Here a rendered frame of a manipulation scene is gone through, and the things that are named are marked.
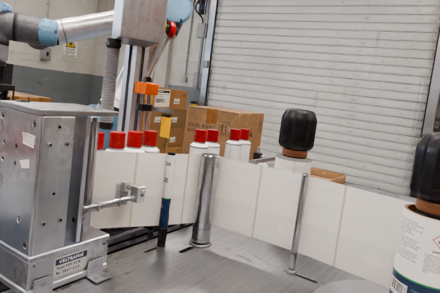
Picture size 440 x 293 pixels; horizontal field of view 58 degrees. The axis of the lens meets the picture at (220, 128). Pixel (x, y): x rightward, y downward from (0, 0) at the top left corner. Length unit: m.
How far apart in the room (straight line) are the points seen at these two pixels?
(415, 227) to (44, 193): 0.50
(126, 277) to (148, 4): 0.56
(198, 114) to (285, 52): 3.98
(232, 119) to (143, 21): 0.77
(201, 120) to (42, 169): 1.13
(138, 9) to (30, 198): 0.49
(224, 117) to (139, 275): 1.00
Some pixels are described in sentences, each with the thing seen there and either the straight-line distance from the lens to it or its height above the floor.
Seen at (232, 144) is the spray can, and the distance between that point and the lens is 1.22.
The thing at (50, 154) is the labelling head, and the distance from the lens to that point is 0.58.
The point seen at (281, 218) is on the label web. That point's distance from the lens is 0.77.
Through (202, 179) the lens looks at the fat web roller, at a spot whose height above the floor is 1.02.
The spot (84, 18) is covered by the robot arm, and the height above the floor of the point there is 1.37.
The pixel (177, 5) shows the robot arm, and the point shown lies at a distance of 1.22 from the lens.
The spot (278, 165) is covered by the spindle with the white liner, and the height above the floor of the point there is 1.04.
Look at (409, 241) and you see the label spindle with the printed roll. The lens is 0.61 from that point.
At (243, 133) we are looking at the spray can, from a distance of 1.27.
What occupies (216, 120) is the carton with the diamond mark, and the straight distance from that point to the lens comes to 1.61.
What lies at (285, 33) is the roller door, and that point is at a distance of 5.59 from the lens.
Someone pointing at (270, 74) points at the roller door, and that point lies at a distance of 5.58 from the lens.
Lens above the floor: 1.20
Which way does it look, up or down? 5 degrees down
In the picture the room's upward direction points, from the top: 7 degrees clockwise
